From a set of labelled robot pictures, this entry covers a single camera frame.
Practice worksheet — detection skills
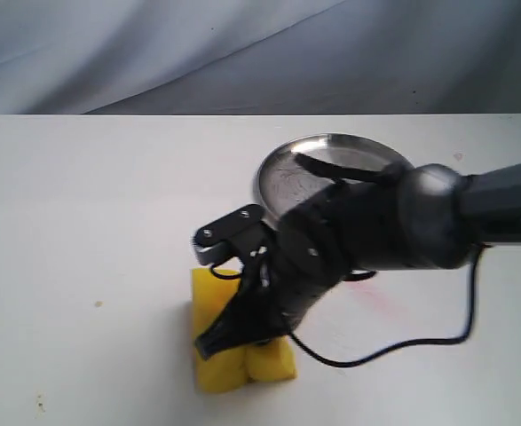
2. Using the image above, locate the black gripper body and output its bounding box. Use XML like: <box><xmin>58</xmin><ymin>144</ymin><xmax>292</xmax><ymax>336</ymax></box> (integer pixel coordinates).
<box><xmin>267</xmin><ymin>183</ymin><xmax>405</xmax><ymax>331</ymax></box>

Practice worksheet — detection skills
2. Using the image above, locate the yellow sponge block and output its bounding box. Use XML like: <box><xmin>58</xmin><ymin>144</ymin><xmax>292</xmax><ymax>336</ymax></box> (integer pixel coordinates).
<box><xmin>191</xmin><ymin>268</ymin><xmax>297</xmax><ymax>394</ymax></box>

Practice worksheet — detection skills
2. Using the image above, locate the grey-blue backdrop cloth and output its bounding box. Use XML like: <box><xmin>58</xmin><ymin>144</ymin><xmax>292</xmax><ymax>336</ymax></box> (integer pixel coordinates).
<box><xmin>0</xmin><ymin>0</ymin><xmax>350</xmax><ymax>115</ymax></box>

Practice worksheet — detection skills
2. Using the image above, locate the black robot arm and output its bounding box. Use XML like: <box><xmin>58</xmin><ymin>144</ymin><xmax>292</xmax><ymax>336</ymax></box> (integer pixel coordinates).
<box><xmin>193</xmin><ymin>154</ymin><xmax>521</xmax><ymax>359</ymax></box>

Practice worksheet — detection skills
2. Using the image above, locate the round steel plate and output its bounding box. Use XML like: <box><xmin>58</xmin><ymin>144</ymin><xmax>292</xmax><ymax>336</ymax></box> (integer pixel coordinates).
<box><xmin>254</xmin><ymin>133</ymin><xmax>411</xmax><ymax>226</ymax></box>

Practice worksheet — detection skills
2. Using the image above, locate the black cable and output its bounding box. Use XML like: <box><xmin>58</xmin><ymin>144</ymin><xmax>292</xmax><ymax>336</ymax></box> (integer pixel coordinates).
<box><xmin>286</xmin><ymin>246</ymin><xmax>487</xmax><ymax>368</ymax></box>

